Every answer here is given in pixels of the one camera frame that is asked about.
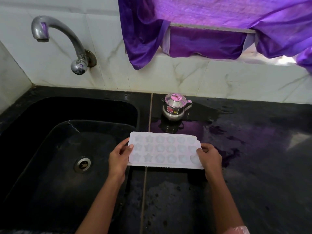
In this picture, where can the person's left hand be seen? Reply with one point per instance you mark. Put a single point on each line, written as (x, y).
(119, 160)

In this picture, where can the chrome wall tap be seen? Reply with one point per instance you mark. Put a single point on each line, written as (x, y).
(63, 36)

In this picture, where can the steel sink drain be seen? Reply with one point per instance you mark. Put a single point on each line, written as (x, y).
(82, 164)

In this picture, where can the black sink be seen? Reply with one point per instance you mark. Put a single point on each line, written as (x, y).
(48, 192)

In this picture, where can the small steel pot with lid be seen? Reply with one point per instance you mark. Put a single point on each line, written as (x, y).
(175, 107)

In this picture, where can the pink floral sleeve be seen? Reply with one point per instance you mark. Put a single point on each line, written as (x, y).
(237, 230)

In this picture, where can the person's right forearm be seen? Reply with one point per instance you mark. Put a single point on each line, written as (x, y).
(224, 204)

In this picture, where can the person's left forearm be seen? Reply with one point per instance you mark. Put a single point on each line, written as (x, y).
(102, 207)

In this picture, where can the purple curtain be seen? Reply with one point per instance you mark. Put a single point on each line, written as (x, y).
(207, 21)

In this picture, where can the white ice tray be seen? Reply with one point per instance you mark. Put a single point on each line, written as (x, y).
(165, 151)

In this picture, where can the person's right hand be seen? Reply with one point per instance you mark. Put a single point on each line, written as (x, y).
(209, 158)

